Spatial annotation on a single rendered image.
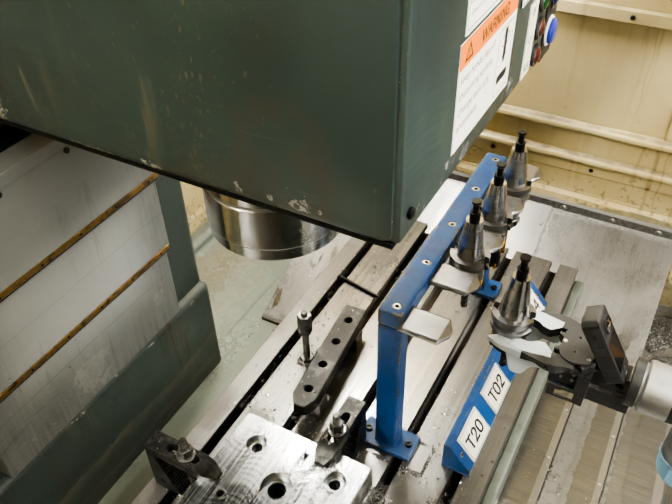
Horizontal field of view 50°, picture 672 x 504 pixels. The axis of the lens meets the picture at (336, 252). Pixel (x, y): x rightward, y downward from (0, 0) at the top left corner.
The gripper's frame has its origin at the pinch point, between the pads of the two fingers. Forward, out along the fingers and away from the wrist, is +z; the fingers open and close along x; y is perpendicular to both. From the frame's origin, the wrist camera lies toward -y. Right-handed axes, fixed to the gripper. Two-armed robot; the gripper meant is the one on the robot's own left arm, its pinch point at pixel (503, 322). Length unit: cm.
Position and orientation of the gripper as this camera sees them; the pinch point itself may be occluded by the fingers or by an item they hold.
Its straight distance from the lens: 107.9
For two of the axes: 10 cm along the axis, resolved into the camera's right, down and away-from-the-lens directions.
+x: 4.8, -5.7, 6.7
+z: -8.8, -3.1, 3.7
